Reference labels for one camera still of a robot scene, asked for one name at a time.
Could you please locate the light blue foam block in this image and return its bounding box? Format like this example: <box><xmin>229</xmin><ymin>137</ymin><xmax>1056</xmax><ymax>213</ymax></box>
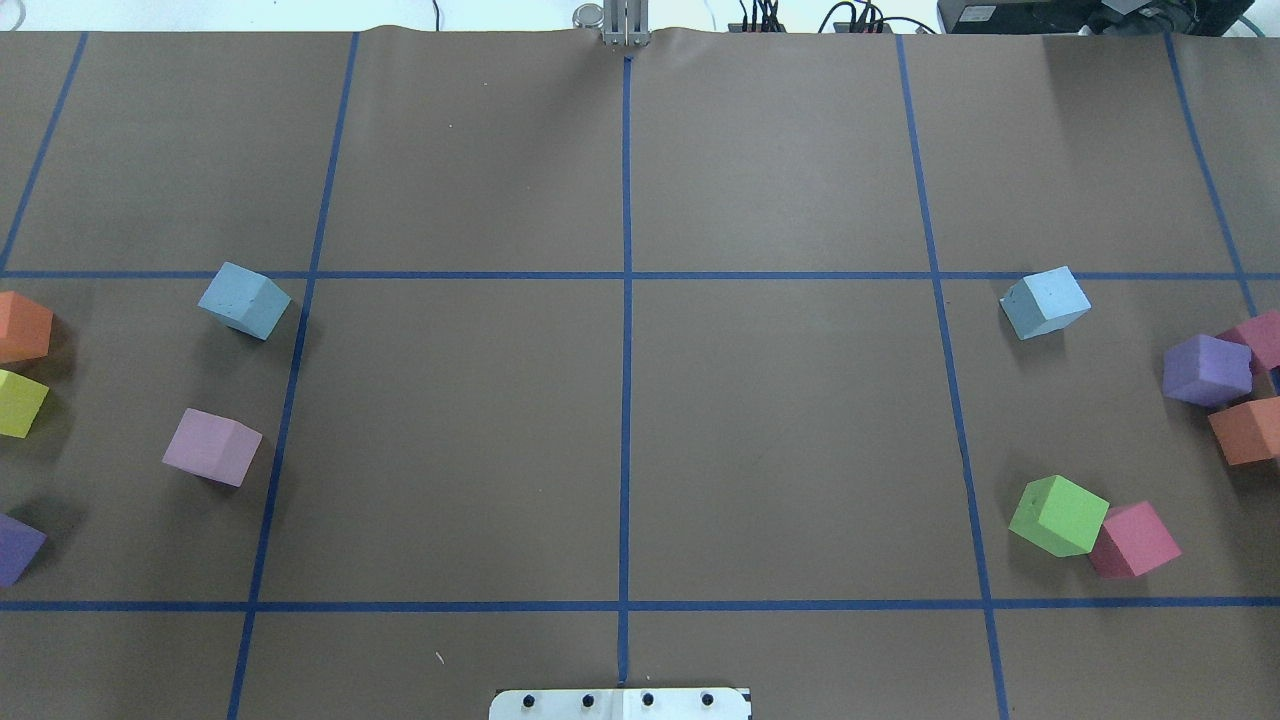
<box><xmin>197</xmin><ymin>263</ymin><xmax>291</xmax><ymax>341</ymax></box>
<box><xmin>998</xmin><ymin>266</ymin><xmax>1092</xmax><ymax>341</ymax></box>

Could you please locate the tape roll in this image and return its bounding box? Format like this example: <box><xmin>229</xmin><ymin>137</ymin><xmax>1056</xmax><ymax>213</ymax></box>
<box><xmin>571</xmin><ymin>3</ymin><xmax>605</xmax><ymax>29</ymax></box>

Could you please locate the light pink foam block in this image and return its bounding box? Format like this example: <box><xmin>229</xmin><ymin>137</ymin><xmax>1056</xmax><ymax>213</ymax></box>
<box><xmin>163</xmin><ymin>407</ymin><xmax>262</xmax><ymax>488</ymax></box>

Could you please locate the green foam block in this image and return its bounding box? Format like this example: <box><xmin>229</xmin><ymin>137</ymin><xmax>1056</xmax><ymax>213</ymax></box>
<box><xmin>1009</xmin><ymin>475</ymin><xmax>1110</xmax><ymax>559</ymax></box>

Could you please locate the magenta foam block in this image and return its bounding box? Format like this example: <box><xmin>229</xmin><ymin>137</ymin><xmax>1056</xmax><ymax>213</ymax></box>
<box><xmin>1088</xmin><ymin>501</ymin><xmax>1183</xmax><ymax>579</ymax></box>

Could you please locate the black monitor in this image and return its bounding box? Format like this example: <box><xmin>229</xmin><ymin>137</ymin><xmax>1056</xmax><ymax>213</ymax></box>
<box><xmin>936</xmin><ymin>1</ymin><xmax>1254</xmax><ymax>37</ymax></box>

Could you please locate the purple foam block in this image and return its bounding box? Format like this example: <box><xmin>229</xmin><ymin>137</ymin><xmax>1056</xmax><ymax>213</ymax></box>
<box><xmin>1</xmin><ymin>514</ymin><xmax>47</xmax><ymax>588</ymax></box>
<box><xmin>1161</xmin><ymin>334</ymin><xmax>1253</xmax><ymax>407</ymax></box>

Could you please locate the orange foam block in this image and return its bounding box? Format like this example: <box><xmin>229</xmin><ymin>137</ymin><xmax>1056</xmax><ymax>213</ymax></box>
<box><xmin>1</xmin><ymin>291</ymin><xmax>54</xmax><ymax>364</ymax></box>
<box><xmin>1208</xmin><ymin>397</ymin><xmax>1280</xmax><ymax>466</ymax></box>

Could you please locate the yellow foam block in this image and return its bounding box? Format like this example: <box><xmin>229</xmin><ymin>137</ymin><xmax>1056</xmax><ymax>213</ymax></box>
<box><xmin>1</xmin><ymin>369</ymin><xmax>50</xmax><ymax>438</ymax></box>

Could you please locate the aluminium frame post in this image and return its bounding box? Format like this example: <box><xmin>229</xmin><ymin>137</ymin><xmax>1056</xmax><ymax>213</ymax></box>
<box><xmin>600</xmin><ymin>0</ymin><xmax>652</xmax><ymax>47</ymax></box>

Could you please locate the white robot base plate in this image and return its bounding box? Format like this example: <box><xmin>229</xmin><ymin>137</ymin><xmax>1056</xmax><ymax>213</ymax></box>
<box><xmin>488</xmin><ymin>687</ymin><xmax>753</xmax><ymax>719</ymax></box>

